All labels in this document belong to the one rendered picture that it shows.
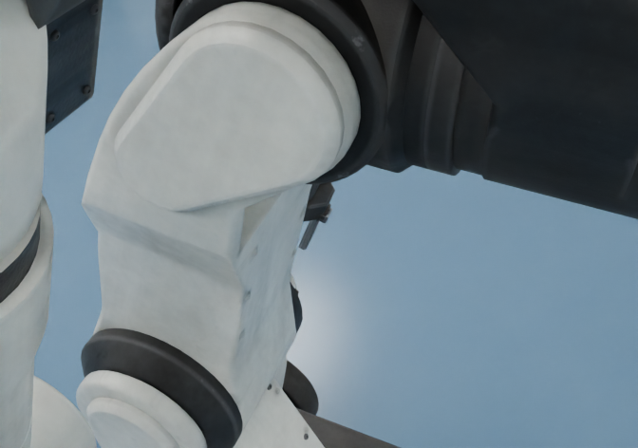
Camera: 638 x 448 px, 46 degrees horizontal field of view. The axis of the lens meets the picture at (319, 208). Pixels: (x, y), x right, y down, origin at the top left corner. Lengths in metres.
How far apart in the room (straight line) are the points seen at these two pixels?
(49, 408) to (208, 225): 0.12
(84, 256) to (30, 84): 1.46
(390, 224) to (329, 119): 1.33
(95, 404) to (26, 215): 0.42
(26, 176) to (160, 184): 0.20
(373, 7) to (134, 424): 0.37
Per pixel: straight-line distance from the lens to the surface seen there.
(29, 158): 0.18
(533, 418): 1.37
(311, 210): 0.76
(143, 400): 0.57
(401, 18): 0.32
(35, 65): 0.18
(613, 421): 1.41
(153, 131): 0.36
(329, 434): 1.11
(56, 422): 0.38
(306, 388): 1.17
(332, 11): 0.31
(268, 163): 0.34
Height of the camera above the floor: 1.13
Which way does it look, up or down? 43 degrees down
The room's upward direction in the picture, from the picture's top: straight up
